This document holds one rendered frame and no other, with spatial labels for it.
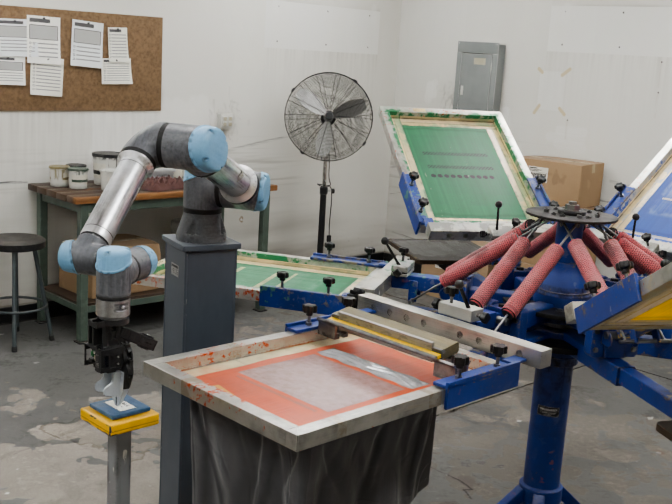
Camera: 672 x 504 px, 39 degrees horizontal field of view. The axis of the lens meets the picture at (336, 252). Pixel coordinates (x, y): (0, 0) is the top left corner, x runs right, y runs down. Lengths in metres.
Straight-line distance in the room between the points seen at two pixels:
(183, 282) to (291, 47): 4.59
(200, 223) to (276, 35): 4.44
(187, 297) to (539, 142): 4.73
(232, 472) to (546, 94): 5.23
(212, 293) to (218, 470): 0.64
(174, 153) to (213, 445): 0.74
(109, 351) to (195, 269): 0.76
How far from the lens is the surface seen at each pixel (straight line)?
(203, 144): 2.40
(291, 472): 2.24
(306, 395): 2.36
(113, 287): 2.12
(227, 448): 2.40
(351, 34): 7.71
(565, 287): 3.19
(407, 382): 2.49
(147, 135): 2.46
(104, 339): 2.16
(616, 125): 6.91
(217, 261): 2.87
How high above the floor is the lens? 1.78
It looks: 12 degrees down
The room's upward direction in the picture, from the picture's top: 4 degrees clockwise
